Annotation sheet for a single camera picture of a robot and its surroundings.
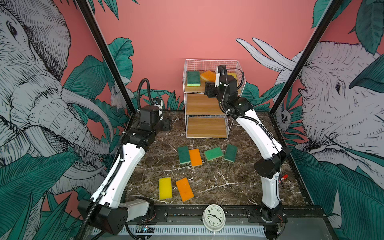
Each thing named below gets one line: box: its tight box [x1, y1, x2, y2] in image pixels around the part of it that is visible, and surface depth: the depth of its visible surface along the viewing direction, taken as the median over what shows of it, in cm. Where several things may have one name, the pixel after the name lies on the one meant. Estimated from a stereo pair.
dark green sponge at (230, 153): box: [223, 144, 238, 163], surface depth 97 cm
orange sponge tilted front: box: [175, 177, 195, 202], surface depth 83 cm
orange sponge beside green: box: [189, 148, 203, 167], surface depth 95 cm
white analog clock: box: [199, 204, 229, 236], surface depth 71 cm
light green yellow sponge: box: [203, 147, 224, 162], surface depth 97 cm
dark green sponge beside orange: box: [177, 145, 191, 164], surface depth 97 cm
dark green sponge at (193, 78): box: [187, 71, 201, 87], surface depth 78 cm
